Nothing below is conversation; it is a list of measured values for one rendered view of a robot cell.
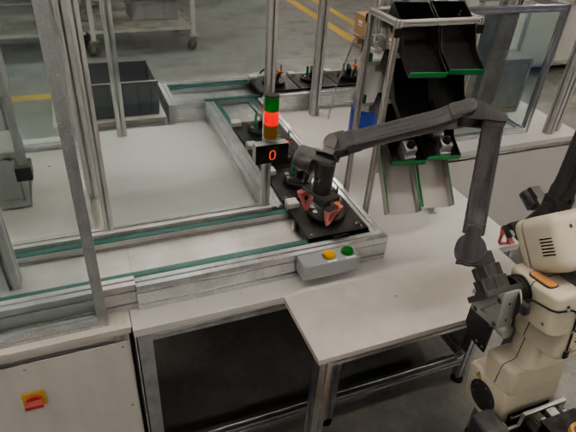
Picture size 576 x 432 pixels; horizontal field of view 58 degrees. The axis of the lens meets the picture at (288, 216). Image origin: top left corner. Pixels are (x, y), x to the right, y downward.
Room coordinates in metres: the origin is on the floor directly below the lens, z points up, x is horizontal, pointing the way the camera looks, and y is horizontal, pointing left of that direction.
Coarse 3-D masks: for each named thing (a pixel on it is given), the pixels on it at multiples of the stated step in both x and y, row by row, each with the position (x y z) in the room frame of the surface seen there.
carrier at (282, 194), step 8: (272, 168) 1.91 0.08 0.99; (288, 168) 1.96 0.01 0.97; (296, 168) 1.97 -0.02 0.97; (272, 176) 1.89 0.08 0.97; (280, 176) 1.89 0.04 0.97; (288, 176) 1.85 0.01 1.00; (296, 176) 1.87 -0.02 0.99; (312, 176) 1.88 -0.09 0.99; (272, 184) 1.82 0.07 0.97; (280, 184) 1.82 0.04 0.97; (288, 184) 1.81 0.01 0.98; (296, 184) 1.80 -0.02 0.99; (304, 184) 1.80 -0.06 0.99; (280, 192) 1.76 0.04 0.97; (288, 192) 1.77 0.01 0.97; (296, 192) 1.77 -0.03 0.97; (280, 200) 1.72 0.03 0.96
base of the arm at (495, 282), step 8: (488, 264) 1.05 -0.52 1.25; (496, 264) 1.06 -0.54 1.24; (472, 272) 1.07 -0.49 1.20; (480, 272) 1.04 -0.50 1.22; (488, 272) 1.04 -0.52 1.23; (496, 272) 1.03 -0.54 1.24; (480, 280) 1.02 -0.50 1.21; (488, 280) 1.02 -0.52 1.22; (496, 280) 1.01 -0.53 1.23; (504, 280) 1.02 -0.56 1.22; (480, 288) 1.02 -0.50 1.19; (488, 288) 1.00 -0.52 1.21; (496, 288) 1.00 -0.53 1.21; (504, 288) 1.00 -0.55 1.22; (512, 288) 1.00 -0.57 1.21; (520, 288) 1.01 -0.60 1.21; (472, 296) 1.01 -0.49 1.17; (480, 296) 0.99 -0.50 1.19; (488, 296) 0.97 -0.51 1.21
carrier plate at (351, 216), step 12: (300, 204) 1.69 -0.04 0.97; (348, 204) 1.71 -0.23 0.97; (300, 216) 1.61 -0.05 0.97; (348, 216) 1.63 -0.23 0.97; (300, 228) 1.54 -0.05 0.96; (312, 228) 1.54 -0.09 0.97; (324, 228) 1.54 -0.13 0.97; (336, 228) 1.55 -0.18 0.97; (348, 228) 1.55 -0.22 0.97; (360, 228) 1.56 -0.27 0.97; (312, 240) 1.48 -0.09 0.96
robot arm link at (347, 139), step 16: (432, 112) 1.38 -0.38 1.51; (448, 112) 1.36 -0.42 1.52; (464, 112) 1.33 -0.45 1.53; (368, 128) 1.39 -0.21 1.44; (384, 128) 1.38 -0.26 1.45; (400, 128) 1.37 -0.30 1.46; (416, 128) 1.36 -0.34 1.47; (432, 128) 1.35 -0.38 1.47; (448, 128) 1.37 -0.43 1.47; (352, 144) 1.36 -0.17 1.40; (368, 144) 1.36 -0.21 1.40
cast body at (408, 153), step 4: (412, 140) 1.69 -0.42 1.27; (400, 144) 1.69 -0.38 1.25; (404, 144) 1.67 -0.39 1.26; (408, 144) 1.66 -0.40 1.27; (412, 144) 1.66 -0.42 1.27; (400, 148) 1.69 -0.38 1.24; (404, 148) 1.66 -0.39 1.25; (408, 148) 1.66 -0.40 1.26; (412, 148) 1.66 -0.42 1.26; (416, 148) 1.66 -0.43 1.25; (400, 152) 1.68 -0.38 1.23; (404, 152) 1.66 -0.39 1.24; (408, 152) 1.65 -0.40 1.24; (412, 152) 1.66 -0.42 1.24; (416, 152) 1.67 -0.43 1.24; (400, 156) 1.68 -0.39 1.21; (404, 156) 1.66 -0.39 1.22; (408, 156) 1.66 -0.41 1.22; (412, 156) 1.67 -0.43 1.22; (404, 160) 1.65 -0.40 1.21
